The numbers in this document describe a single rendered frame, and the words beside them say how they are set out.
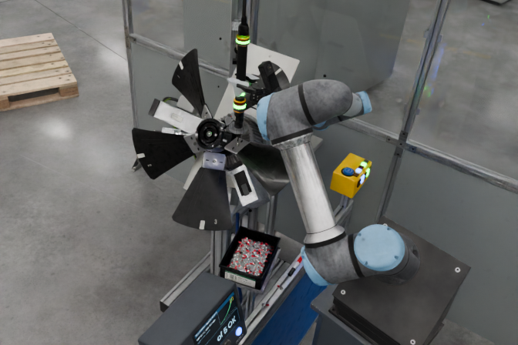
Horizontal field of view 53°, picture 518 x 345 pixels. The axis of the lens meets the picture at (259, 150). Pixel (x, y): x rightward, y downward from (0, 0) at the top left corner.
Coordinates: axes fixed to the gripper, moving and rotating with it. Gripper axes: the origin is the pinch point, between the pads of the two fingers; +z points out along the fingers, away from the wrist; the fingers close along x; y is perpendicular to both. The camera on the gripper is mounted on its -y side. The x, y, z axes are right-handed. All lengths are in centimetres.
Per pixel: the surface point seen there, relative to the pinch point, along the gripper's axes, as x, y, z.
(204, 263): 21, 139, 28
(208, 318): -70, 21, -43
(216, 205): -14.7, 47.3, -4.8
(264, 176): -8.2, 29.5, -20.1
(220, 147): -5.5, 28.3, 1.2
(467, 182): 70, 55, -79
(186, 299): -68, 22, -35
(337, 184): 21, 44, -37
